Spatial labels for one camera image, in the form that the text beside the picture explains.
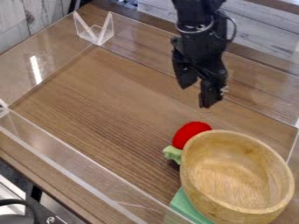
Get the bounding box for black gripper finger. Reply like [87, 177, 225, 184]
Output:
[199, 80, 227, 109]
[173, 49, 198, 89]

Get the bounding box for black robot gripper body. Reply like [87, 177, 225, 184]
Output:
[170, 24, 230, 95]

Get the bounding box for red plush strawberry toy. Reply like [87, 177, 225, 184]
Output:
[163, 121, 213, 165]

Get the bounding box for wooden bowl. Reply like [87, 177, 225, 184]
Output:
[181, 129, 295, 224]

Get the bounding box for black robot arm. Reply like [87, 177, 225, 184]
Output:
[171, 0, 229, 109]

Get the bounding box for green foam block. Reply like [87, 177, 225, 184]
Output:
[170, 187, 214, 224]

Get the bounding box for black cable loop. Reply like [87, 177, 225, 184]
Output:
[214, 10, 239, 43]

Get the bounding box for clear acrylic corner bracket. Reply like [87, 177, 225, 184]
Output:
[73, 11, 115, 46]

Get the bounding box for clear acrylic front wall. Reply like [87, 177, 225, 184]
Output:
[0, 108, 193, 224]

